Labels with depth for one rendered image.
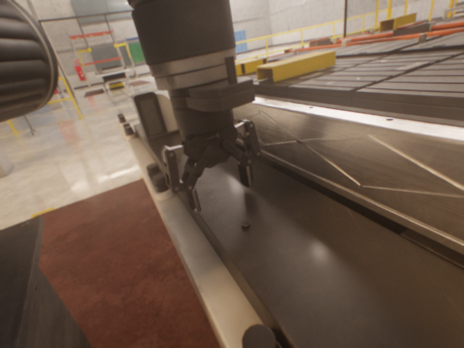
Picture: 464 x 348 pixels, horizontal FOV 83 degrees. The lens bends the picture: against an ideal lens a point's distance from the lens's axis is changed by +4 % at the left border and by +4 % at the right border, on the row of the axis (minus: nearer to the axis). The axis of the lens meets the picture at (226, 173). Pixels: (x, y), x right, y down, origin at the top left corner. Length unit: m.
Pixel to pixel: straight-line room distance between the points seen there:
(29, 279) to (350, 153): 0.39
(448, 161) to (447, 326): 0.13
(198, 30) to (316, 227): 0.25
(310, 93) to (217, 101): 0.24
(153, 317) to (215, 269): 1.11
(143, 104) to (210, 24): 0.53
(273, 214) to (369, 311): 0.16
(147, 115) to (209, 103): 0.54
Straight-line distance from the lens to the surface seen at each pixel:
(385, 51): 0.72
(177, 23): 0.29
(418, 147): 0.29
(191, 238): 0.41
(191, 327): 1.35
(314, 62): 0.63
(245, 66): 0.81
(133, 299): 1.58
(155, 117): 0.80
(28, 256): 0.42
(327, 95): 0.44
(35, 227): 0.48
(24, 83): 0.51
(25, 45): 0.52
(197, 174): 0.34
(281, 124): 0.43
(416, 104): 0.36
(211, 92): 0.26
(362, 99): 0.40
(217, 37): 0.30
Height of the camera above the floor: 1.09
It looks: 26 degrees down
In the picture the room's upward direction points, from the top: 12 degrees counter-clockwise
